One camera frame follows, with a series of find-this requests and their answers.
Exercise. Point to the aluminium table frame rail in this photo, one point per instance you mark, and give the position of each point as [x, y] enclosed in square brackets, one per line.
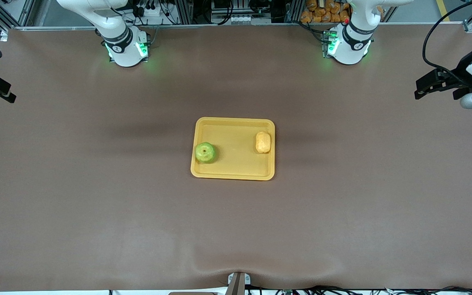
[219, 26]

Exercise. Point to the pile of orange items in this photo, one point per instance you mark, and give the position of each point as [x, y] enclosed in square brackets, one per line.
[324, 11]

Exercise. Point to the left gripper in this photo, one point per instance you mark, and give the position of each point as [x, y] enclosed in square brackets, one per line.
[461, 69]

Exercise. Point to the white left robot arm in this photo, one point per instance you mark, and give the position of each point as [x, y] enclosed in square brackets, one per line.
[350, 45]

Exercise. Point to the green apple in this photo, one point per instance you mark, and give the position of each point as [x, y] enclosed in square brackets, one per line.
[205, 153]

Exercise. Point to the brown table mat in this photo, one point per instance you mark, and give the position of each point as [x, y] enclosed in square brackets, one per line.
[96, 225]

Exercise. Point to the white power strip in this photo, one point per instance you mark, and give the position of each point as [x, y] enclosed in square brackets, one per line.
[150, 10]

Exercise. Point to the metal table clamp bracket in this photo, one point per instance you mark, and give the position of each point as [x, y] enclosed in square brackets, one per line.
[238, 283]

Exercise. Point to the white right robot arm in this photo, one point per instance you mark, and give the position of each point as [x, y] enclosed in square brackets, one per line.
[125, 45]

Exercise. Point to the white connector block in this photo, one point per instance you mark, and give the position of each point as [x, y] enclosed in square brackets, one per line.
[243, 19]

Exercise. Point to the yellow plastic tray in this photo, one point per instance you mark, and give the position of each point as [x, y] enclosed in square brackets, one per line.
[236, 155]

